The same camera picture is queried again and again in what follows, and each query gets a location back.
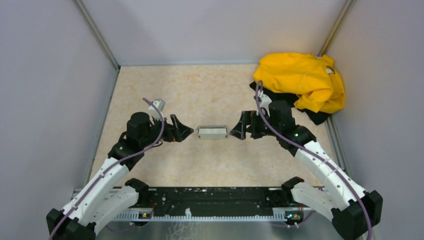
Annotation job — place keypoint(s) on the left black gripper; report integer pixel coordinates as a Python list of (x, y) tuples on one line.
[(177, 131)]

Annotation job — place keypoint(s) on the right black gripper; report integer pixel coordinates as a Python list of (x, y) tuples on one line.
[(253, 119)]

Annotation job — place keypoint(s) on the white cardboard box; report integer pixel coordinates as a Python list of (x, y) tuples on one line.
[(212, 132)]

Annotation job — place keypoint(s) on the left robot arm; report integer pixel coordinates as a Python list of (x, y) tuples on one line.
[(94, 206)]

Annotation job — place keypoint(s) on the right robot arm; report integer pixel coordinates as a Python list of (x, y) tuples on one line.
[(334, 188)]

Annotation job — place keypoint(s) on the black garment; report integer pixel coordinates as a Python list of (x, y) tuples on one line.
[(316, 117)]

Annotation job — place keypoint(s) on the yellow garment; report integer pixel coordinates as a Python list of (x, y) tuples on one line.
[(313, 79)]

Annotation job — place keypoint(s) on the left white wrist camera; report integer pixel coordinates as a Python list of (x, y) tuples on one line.
[(155, 110)]

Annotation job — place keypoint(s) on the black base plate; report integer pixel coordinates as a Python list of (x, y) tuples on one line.
[(220, 202)]

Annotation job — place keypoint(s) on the aluminium frame rail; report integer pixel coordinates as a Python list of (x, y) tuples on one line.
[(147, 215)]

